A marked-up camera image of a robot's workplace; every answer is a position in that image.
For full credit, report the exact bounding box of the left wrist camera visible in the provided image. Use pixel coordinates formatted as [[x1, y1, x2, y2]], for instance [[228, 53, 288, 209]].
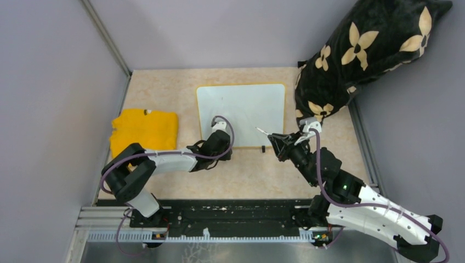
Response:
[[212, 121, 228, 133]]

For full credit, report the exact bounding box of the white marker pen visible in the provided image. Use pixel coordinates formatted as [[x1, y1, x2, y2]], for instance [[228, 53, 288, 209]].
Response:
[[255, 127, 270, 136]]

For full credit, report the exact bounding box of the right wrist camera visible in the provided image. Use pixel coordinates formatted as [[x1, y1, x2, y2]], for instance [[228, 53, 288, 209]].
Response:
[[294, 117, 322, 146]]

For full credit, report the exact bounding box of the yellow folded cloth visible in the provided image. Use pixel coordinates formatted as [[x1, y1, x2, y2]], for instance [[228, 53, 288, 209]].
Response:
[[109, 108, 179, 159]]

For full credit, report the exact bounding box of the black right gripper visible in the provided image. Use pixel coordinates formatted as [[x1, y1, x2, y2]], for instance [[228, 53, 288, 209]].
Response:
[[268, 129, 317, 187]]

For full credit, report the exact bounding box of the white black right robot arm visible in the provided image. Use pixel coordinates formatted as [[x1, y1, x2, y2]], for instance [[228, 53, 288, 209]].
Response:
[[268, 133, 443, 262]]

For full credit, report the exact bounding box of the white whiteboard yellow rim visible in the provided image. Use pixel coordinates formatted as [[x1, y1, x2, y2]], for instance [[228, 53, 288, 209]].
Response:
[[196, 83, 286, 147]]

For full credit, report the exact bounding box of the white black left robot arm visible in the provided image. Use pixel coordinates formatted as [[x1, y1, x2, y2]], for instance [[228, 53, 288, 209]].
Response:
[[100, 130, 235, 227]]

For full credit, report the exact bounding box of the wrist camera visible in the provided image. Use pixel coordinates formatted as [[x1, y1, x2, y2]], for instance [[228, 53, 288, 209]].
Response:
[[212, 121, 228, 133], [294, 117, 322, 146]]

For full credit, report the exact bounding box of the black floral pillow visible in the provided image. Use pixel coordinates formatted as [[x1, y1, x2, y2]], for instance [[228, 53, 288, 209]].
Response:
[[294, 1, 453, 127]]

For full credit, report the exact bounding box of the aluminium frame post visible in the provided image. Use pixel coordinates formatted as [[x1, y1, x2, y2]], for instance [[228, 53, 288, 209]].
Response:
[[79, 0, 132, 77]]

